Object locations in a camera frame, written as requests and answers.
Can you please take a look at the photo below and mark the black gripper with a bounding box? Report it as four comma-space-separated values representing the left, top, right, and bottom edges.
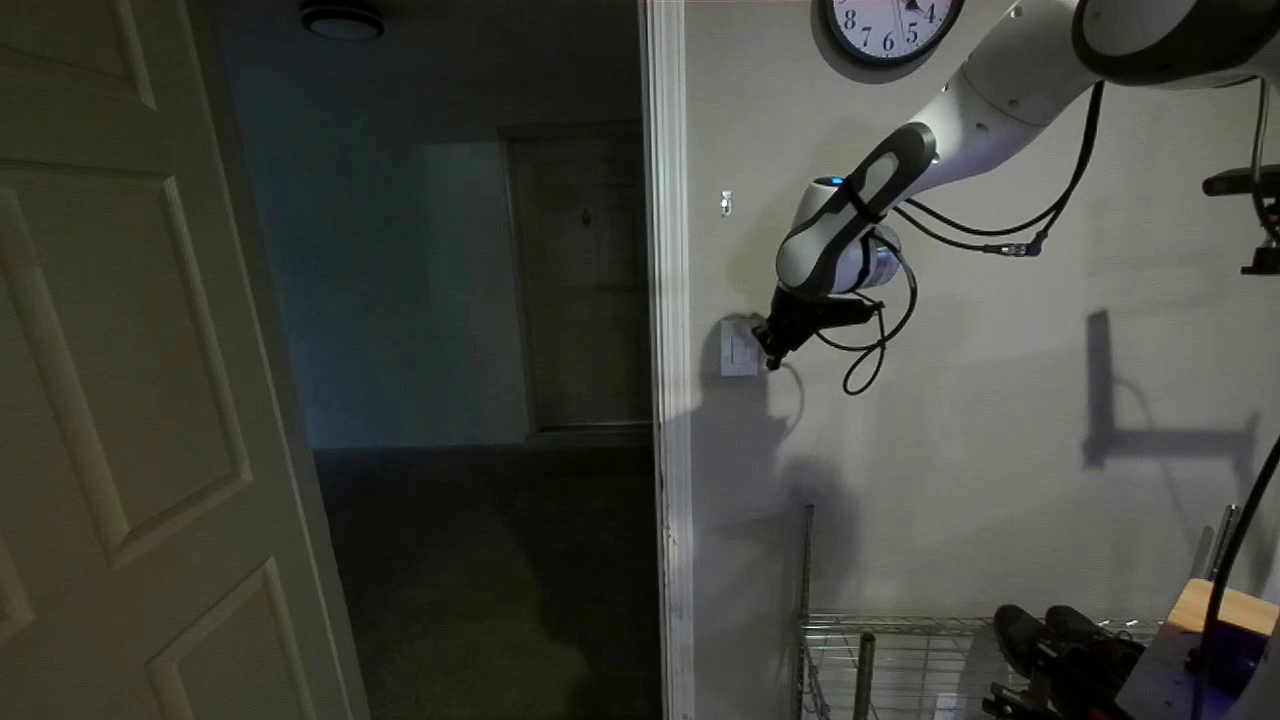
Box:
747, 282, 886, 377

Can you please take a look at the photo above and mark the white wall light switch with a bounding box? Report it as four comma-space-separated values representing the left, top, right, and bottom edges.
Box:
716, 312, 777, 379

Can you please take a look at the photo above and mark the dark interior door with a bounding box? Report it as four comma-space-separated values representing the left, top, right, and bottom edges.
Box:
500, 119, 654, 441

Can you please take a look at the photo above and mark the black shoe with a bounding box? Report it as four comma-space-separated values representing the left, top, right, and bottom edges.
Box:
1038, 598, 1150, 720
988, 598, 1087, 720

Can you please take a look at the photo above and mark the wooden block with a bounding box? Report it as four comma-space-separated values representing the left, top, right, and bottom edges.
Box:
1165, 575, 1280, 646

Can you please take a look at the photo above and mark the round ceiling lamp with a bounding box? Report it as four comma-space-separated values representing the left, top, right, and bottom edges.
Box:
297, 0, 388, 42

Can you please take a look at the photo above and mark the beige panel door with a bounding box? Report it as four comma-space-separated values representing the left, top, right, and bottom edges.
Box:
0, 0, 372, 720

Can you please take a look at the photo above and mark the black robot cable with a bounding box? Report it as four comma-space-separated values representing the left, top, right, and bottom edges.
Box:
812, 78, 1106, 400

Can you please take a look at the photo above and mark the round wall clock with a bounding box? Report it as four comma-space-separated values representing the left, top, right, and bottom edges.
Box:
812, 0, 967, 74

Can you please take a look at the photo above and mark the metal wire rack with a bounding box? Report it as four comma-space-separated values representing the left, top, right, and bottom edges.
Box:
793, 494, 992, 720

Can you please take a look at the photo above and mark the black camera stand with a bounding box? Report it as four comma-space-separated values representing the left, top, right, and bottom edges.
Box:
1201, 74, 1280, 278

